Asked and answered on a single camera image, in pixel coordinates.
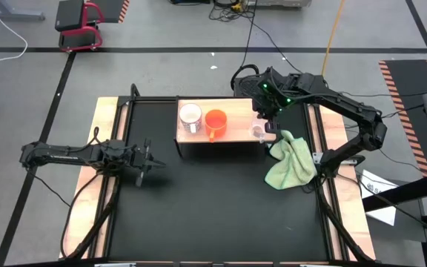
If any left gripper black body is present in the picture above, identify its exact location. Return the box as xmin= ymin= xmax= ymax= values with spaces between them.
xmin=128 ymin=138 xmax=152 ymax=188

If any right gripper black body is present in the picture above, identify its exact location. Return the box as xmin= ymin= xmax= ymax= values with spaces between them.
xmin=252 ymin=66 xmax=294 ymax=122

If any clear glass cup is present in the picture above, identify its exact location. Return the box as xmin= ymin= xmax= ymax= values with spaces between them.
xmin=250 ymin=117 xmax=271 ymax=145

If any orange plastic mug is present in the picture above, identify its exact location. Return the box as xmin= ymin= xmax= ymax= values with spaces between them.
xmin=204 ymin=108 xmax=228 ymax=144

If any white patterned mug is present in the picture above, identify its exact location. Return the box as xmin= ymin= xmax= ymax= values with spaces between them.
xmin=178 ymin=102 xmax=203 ymax=134

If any green microfibre cloth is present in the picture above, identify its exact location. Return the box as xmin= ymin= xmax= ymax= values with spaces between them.
xmin=264 ymin=129 xmax=318 ymax=191

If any grey power strip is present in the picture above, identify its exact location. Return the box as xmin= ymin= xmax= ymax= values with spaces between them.
xmin=248 ymin=0 xmax=312 ymax=9

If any white paper sheet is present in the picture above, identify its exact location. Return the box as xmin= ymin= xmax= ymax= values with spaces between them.
xmin=357 ymin=169 xmax=400 ymax=226

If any black orange-striped floor mat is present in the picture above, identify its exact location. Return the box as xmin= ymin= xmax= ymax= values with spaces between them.
xmin=378 ymin=59 xmax=427 ymax=178
xmin=101 ymin=0 xmax=130 ymax=24

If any black beam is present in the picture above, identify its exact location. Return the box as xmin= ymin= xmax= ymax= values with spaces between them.
xmin=361 ymin=172 xmax=427 ymax=213

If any red and black step stool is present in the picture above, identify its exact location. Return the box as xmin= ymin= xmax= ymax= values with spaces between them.
xmin=54 ymin=0 xmax=106 ymax=53

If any grey metal stand foot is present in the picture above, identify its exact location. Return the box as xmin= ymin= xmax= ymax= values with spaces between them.
xmin=0 ymin=0 xmax=46 ymax=22

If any thick black looped cable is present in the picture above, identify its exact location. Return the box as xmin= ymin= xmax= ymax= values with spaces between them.
xmin=230 ymin=63 xmax=261 ymax=90

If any black floor cable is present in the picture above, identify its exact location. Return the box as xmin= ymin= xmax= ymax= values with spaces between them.
xmin=250 ymin=18 xmax=306 ymax=76
xmin=378 ymin=105 xmax=426 ymax=122
xmin=341 ymin=88 xmax=427 ymax=98
xmin=354 ymin=174 xmax=427 ymax=240
xmin=241 ymin=0 xmax=258 ymax=70

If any black aluminium table frame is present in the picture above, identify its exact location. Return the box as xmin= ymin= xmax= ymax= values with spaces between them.
xmin=59 ymin=84 xmax=376 ymax=266

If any yellow cable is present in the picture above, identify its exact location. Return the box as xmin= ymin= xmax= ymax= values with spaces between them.
xmin=320 ymin=0 xmax=345 ymax=77

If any tangled cable bundle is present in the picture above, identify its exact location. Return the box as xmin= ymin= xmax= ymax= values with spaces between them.
xmin=208 ymin=0 xmax=256 ymax=22

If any black arm base cable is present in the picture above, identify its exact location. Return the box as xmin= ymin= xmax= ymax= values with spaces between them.
xmin=59 ymin=172 xmax=102 ymax=260

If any white cable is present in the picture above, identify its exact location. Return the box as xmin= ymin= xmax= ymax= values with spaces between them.
xmin=0 ymin=0 xmax=29 ymax=62

